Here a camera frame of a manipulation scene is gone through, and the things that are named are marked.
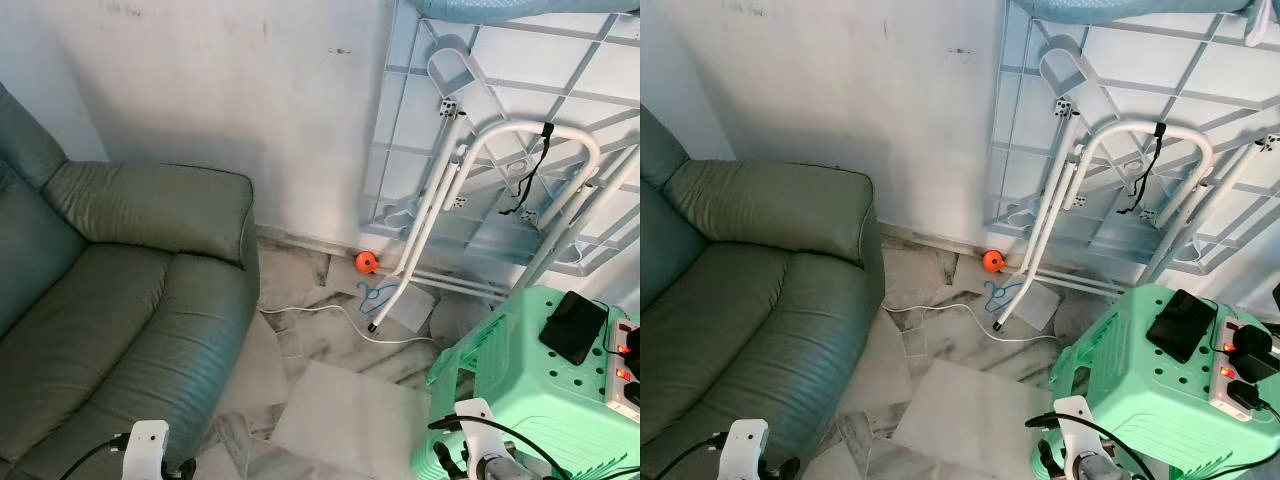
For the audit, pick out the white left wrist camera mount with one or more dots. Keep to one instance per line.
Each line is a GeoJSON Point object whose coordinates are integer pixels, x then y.
{"type": "Point", "coordinates": [148, 445]}
{"type": "Point", "coordinates": [747, 445]}

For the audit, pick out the white folding plastic table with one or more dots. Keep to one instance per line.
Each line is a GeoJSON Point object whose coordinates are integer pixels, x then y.
{"type": "Point", "coordinates": [1180, 80]}
{"type": "Point", "coordinates": [560, 80]}

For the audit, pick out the light teal cloth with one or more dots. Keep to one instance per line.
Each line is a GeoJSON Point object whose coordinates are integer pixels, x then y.
{"type": "Point", "coordinates": [520, 8]}
{"type": "Point", "coordinates": [1130, 8]}

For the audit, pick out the small orange ball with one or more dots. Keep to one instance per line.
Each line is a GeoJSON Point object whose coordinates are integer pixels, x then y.
{"type": "Point", "coordinates": [367, 262]}
{"type": "Point", "coordinates": [993, 261]}

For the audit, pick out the mint green plastic stool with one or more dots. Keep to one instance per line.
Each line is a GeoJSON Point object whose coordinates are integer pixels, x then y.
{"type": "Point", "coordinates": [520, 370]}
{"type": "Point", "coordinates": [1130, 380]}

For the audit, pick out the black power adapter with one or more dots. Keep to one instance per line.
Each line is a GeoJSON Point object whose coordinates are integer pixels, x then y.
{"type": "Point", "coordinates": [1260, 398]}
{"type": "Point", "coordinates": [1253, 352]}
{"type": "Point", "coordinates": [634, 345]}

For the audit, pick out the green leather sofa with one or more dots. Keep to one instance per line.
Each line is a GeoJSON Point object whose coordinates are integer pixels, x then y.
{"type": "Point", "coordinates": [760, 310]}
{"type": "Point", "coordinates": [120, 300]}

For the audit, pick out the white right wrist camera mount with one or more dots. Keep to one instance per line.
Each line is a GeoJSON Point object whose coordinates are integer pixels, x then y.
{"type": "Point", "coordinates": [478, 420]}
{"type": "Point", "coordinates": [1078, 418]}

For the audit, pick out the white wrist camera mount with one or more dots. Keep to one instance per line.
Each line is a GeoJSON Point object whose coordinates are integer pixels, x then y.
{"type": "Point", "coordinates": [1078, 418]}
{"type": "Point", "coordinates": [148, 445]}
{"type": "Point", "coordinates": [478, 420]}
{"type": "Point", "coordinates": [747, 445]}

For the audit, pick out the small translucent plastic sheet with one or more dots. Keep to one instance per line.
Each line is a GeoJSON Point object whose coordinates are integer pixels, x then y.
{"type": "Point", "coordinates": [1038, 305]}
{"type": "Point", "coordinates": [412, 310]}

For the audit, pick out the white power strip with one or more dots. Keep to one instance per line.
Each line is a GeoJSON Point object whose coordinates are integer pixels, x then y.
{"type": "Point", "coordinates": [628, 396]}
{"type": "Point", "coordinates": [1222, 396]}

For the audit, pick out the black flat phone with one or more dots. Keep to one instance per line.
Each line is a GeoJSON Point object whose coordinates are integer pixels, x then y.
{"type": "Point", "coordinates": [573, 328]}
{"type": "Point", "coordinates": [1182, 325]}

